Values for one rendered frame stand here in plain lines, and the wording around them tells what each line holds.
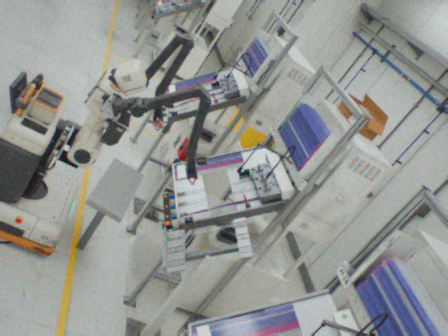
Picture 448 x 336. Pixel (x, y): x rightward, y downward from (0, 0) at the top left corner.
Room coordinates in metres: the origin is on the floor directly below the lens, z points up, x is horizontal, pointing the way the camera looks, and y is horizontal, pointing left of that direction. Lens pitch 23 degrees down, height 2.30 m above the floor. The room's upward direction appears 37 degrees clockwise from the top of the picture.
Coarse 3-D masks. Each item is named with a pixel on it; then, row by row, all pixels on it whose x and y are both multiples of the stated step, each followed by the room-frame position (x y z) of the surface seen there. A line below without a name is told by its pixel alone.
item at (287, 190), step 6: (270, 156) 3.11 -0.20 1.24; (276, 156) 3.11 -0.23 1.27; (270, 162) 3.05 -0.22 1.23; (276, 162) 3.05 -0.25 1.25; (276, 168) 2.98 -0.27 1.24; (282, 168) 2.98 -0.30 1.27; (276, 174) 2.91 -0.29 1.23; (282, 174) 2.91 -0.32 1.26; (276, 180) 2.87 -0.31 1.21; (282, 180) 2.85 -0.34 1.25; (288, 180) 2.85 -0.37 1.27; (282, 186) 2.79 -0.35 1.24; (288, 186) 2.79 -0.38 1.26; (282, 192) 2.75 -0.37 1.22; (288, 192) 2.76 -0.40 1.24; (282, 198) 2.77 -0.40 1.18; (288, 198) 2.77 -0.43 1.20
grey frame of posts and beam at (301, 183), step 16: (352, 128) 2.73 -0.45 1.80; (320, 176) 2.73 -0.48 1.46; (160, 192) 3.17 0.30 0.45; (224, 192) 3.41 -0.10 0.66; (304, 192) 2.73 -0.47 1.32; (144, 208) 3.16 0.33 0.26; (288, 208) 2.72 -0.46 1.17; (272, 224) 2.72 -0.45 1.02; (256, 240) 2.74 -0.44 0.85; (160, 256) 2.51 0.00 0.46; (224, 288) 2.73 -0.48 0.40
